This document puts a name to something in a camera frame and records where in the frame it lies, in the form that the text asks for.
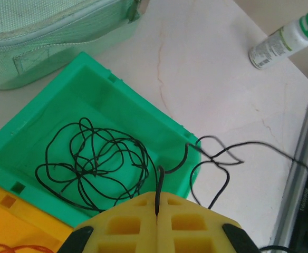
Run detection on orange cable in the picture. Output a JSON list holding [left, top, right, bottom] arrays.
[[0, 244, 61, 253]]

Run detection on mint green fabric pouch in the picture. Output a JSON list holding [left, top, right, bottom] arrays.
[[0, 0, 149, 90]]

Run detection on green plastic bin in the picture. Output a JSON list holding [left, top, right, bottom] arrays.
[[0, 52, 202, 229]]

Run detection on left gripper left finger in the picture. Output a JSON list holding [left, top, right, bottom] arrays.
[[61, 191, 159, 253]]

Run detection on orange plastic bin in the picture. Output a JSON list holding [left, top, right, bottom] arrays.
[[0, 179, 74, 253]]

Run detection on white bottle green cap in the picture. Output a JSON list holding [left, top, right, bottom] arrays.
[[248, 11, 308, 71]]

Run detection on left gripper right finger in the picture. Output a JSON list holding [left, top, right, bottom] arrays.
[[156, 193, 260, 253]]

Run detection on aluminium side rail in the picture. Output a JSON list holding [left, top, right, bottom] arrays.
[[272, 85, 308, 253]]

